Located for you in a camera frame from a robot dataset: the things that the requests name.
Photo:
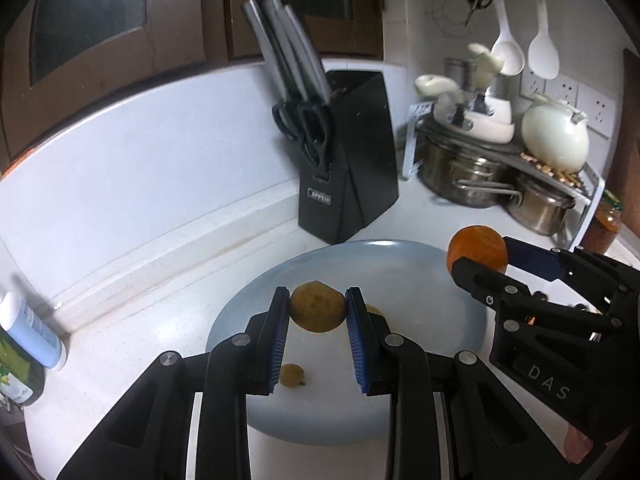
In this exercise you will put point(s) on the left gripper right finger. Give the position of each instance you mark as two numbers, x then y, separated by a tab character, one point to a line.
450	416

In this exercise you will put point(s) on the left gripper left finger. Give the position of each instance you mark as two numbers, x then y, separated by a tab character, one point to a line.
145	435

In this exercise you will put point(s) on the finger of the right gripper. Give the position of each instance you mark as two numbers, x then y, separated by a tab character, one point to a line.
548	264
490	287

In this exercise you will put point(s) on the orange tangerine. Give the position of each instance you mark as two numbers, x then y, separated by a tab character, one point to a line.
480	244

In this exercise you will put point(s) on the yellow banana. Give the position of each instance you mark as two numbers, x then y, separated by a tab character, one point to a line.
373	310

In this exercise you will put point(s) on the small brown longan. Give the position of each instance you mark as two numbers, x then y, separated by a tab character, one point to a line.
292	375

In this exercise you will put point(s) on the tan round longan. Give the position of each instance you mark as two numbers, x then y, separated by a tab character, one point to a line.
317	307

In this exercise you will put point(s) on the small steel pot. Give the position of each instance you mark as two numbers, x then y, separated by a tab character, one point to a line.
538	206

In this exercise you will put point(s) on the glass jar green lid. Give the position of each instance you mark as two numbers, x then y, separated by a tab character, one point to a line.
605	225

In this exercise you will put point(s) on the brown wooden cutting board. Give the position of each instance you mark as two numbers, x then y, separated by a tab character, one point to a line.
623	177

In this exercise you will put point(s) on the large steel pot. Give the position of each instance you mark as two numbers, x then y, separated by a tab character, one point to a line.
464	176

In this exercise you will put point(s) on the metal corner shelf rack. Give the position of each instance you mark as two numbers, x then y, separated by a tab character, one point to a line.
586	187

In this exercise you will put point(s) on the white round ceramic pot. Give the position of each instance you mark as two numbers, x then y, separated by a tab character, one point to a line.
556	133

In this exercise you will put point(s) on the green dish soap bottle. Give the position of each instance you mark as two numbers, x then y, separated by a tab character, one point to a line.
22	377

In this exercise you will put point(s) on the blue white pump bottle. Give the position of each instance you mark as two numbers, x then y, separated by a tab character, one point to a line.
30	332

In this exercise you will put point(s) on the light blue oval plate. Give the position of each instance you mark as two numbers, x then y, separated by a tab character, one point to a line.
406	281

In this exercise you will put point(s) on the black knife block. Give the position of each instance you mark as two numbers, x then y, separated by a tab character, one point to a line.
362	182

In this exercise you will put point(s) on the white hanging rice paddle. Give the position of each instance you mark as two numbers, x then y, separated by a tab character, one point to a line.
542	56

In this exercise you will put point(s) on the white hanging ladle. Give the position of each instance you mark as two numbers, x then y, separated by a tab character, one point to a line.
505	46

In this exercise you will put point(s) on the white wall socket panel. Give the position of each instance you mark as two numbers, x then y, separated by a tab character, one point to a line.
601	109

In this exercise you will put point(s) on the cream saucepan with handle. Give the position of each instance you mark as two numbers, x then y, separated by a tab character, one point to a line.
462	106

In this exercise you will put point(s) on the steel knife handles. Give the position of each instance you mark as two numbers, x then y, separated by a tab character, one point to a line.
291	59

